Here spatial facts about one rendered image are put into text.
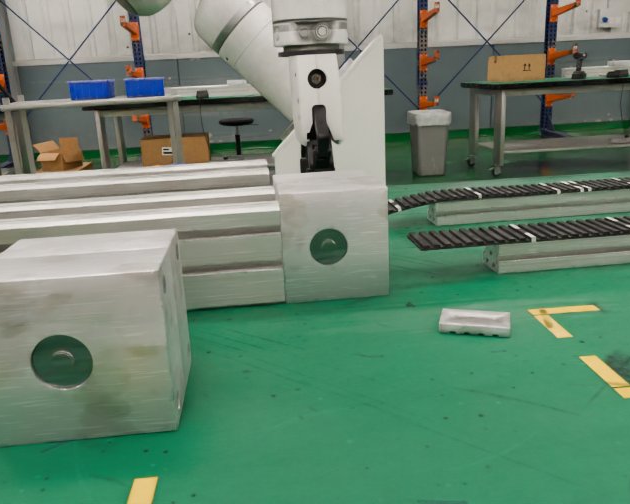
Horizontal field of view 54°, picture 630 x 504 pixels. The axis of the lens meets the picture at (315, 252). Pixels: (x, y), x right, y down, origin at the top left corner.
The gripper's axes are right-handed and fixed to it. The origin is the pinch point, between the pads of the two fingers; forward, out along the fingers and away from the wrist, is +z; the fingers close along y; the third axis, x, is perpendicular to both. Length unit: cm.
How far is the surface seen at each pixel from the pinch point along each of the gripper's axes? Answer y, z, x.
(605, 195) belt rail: -1.9, 3.3, -35.6
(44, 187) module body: -5.0, -2.7, 29.8
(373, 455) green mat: -46.4, 5.6, 2.8
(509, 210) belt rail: -1.3, 4.5, -23.6
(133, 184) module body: -5.0, -2.4, 20.5
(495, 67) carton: 485, -7, -217
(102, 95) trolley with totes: 286, -5, 84
